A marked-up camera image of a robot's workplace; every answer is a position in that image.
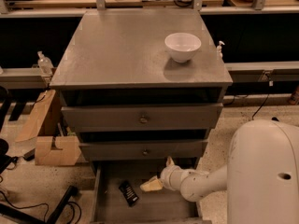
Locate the grey wooden drawer cabinet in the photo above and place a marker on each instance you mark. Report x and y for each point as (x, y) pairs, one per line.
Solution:
(118, 57)

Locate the grey open bottom drawer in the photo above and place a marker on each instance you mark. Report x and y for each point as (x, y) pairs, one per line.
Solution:
(157, 207)

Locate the grey middle drawer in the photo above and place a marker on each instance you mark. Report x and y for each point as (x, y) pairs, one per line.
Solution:
(141, 150)

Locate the white ceramic bowl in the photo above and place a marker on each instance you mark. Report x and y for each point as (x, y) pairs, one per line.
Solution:
(182, 46)

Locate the brown cardboard box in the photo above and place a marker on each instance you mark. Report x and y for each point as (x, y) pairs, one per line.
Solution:
(57, 151)

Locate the grey top drawer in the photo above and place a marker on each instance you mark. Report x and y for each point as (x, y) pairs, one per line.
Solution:
(114, 118)

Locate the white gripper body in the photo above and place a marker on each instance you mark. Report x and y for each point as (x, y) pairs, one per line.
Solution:
(168, 175)

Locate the small white pump bottle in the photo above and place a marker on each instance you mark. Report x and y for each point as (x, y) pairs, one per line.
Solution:
(219, 48)

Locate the clear sanitizer bottle left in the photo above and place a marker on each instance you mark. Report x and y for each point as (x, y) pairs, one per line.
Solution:
(44, 64)

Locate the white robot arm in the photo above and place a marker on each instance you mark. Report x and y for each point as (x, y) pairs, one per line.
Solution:
(261, 176)

